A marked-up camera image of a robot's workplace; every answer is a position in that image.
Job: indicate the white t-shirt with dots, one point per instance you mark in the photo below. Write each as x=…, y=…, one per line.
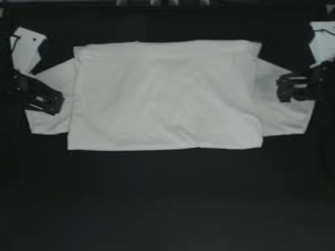
x=165, y=98

